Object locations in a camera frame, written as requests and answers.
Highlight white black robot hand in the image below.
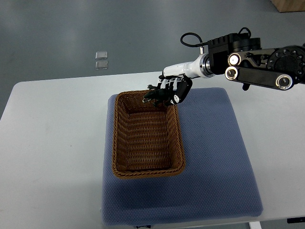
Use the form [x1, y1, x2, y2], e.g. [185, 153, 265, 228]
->
[157, 53, 214, 105]

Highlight dark toy crocodile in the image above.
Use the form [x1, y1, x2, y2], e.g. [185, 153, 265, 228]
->
[142, 84, 173, 107]

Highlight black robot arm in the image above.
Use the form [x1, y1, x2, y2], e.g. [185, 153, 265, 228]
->
[207, 32, 305, 91]

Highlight brown wicker basket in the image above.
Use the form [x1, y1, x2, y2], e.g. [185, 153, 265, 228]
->
[112, 91, 186, 179]

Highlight upper metal floor plate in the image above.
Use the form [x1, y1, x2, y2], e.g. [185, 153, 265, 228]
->
[95, 51, 108, 60]

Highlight blue padded mat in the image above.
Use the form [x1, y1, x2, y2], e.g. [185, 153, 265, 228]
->
[102, 88, 263, 226]

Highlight wooden box corner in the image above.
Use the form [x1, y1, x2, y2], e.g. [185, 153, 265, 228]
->
[271, 0, 305, 13]

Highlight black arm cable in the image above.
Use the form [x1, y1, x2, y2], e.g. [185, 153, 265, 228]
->
[180, 32, 209, 48]

